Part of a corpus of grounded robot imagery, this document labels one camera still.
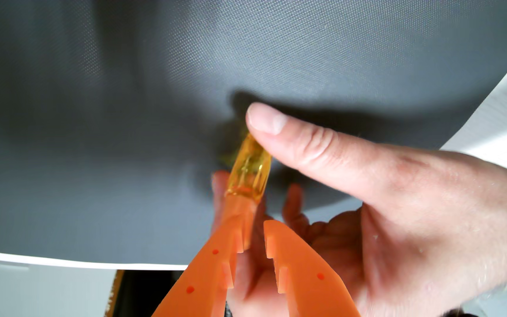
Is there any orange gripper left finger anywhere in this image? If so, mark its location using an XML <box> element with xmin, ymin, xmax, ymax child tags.
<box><xmin>152</xmin><ymin>215</ymin><xmax>246</xmax><ymax>317</ymax></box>

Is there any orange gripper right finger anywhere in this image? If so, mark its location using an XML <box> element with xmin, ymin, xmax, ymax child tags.
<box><xmin>263</xmin><ymin>220</ymin><xmax>361</xmax><ymax>317</ymax></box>

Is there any yellow eyedrops bottle orange cap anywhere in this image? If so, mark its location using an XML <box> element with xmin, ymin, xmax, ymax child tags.
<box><xmin>218</xmin><ymin>132</ymin><xmax>273</xmax><ymax>252</ymax></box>

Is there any person's hand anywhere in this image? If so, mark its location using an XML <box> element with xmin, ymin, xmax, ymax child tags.
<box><xmin>211</xmin><ymin>102</ymin><xmax>507</xmax><ymax>317</ymax></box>

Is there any brown wooden board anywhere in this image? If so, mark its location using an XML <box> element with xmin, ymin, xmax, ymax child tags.
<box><xmin>105</xmin><ymin>269</ymin><xmax>125</xmax><ymax>317</ymax></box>

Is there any dark grey textured mat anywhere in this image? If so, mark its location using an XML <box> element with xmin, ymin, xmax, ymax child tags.
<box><xmin>0</xmin><ymin>0</ymin><xmax>507</xmax><ymax>270</ymax></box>

